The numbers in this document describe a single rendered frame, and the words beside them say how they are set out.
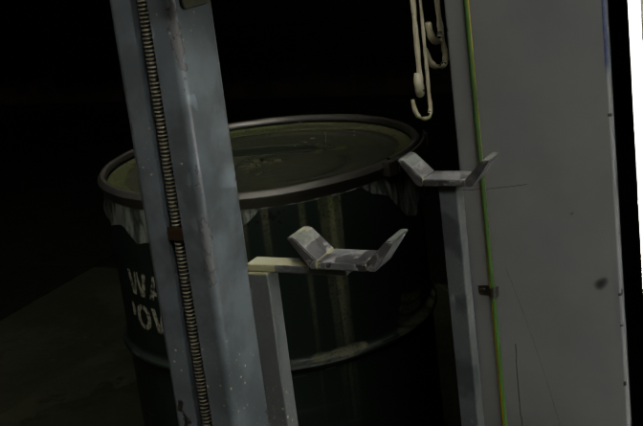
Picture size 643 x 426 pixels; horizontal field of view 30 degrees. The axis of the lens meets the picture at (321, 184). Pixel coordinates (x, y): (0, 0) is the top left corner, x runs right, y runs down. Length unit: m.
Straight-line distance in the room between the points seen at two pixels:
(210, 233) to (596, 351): 0.61
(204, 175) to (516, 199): 0.53
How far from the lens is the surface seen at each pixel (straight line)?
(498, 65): 1.35
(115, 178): 2.15
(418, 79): 1.39
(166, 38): 0.92
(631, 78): 1.33
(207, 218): 0.95
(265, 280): 0.85
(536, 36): 1.33
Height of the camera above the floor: 1.36
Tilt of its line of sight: 15 degrees down
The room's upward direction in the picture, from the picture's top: 7 degrees counter-clockwise
